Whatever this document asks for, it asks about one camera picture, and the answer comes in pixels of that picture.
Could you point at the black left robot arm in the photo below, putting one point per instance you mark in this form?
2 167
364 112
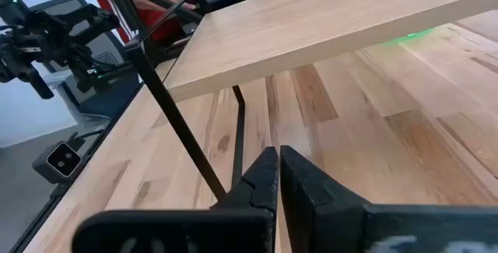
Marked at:
97 19

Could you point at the person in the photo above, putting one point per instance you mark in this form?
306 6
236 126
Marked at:
151 0

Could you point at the small black table-level camera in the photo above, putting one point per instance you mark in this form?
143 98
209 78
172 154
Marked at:
58 162

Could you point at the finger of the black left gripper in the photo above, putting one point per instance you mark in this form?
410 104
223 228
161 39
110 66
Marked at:
39 83
83 78

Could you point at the wooden shelf with black frame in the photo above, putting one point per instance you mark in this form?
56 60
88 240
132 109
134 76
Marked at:
311 19

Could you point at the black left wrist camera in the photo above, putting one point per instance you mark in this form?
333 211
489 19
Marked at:
13 9

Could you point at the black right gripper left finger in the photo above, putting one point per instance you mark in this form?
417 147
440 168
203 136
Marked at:
241 225

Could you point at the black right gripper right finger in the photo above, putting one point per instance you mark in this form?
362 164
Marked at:
330 222

